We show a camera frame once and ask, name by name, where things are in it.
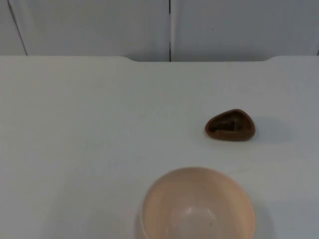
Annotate dark wooden cup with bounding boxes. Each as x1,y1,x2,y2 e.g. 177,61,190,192
204,108,258,143

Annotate coffee beans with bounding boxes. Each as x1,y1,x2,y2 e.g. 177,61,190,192
209,113,250,133

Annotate pale wooden bowl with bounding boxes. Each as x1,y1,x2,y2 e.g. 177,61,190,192
136,166,256,239

